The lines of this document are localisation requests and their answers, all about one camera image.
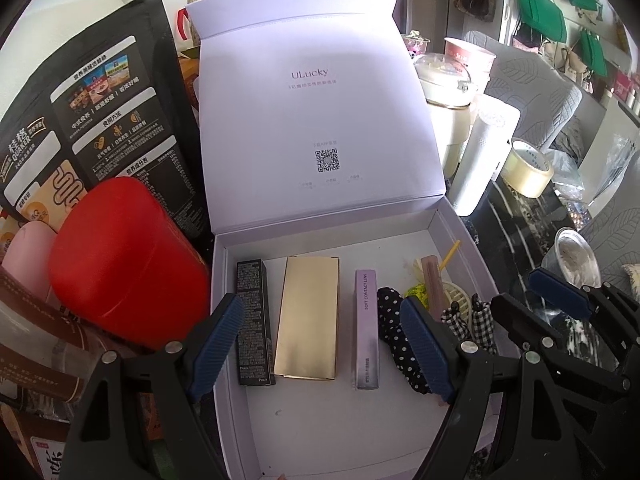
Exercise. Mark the tape roll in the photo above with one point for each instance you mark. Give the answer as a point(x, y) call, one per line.
point(526, 169)

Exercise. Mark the red canister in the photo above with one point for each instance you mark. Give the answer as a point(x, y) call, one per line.
point(120, 263)

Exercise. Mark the grey armchair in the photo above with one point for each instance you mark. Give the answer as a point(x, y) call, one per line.
point(524, 80)

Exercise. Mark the spice jar brown label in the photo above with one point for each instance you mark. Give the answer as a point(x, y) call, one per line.
point(42, 349)

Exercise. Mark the red white paper cup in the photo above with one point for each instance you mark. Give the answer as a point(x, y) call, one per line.
point(477, 60)

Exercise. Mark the black food pouch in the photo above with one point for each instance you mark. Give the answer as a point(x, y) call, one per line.
point(111, 102)

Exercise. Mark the grey leaf pattern sofa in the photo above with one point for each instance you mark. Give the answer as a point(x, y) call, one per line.
point(613, 232)

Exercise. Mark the polka dot scrunchie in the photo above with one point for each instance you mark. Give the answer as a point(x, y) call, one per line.
point(388, 303)

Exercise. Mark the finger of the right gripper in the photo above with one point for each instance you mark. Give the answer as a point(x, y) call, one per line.
point(522, 326)
point(561, 294)

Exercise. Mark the black slim box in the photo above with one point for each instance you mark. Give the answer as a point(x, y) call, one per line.
point(254, 348)

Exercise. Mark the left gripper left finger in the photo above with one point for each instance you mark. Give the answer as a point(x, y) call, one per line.
point(210, 343)

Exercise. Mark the metal bowl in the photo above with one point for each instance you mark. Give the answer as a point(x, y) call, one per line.
point(572, 258)

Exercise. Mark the white gift box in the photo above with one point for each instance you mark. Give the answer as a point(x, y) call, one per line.
point(315, 140)

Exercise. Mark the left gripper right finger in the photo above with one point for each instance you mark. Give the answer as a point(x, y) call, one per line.
point(431, 346)

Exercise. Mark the checkered fabric scrunchie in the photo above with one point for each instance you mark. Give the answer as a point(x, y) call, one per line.
point(479, 327)

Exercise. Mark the gold cardboard box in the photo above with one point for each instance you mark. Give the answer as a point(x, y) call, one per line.
point(307, 330)

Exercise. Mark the pink object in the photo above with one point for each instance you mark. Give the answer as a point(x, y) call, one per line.
point(27, 260)

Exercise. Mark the purple slim box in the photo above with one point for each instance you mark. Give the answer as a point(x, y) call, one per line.
point(366, 359)

